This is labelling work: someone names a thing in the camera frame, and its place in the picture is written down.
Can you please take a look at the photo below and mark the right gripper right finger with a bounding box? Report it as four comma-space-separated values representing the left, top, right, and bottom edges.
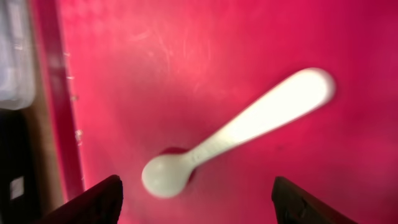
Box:
271, 176, 356, 224

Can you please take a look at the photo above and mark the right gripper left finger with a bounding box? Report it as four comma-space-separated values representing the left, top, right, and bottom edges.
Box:
35, 175, 123, 224

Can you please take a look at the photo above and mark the white plastic spoon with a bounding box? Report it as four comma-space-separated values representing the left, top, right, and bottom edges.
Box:
141, 68, 335, 198

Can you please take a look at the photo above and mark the clear plastic waste bin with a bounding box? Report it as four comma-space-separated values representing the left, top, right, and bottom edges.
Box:
1, 0, 35, 110

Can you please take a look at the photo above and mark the black rectangular tray bin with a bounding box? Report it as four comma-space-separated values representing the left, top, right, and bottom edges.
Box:
1, 110, 41, 223

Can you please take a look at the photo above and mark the red serving tray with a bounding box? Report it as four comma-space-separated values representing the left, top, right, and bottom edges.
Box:
30, 0, 397, 223

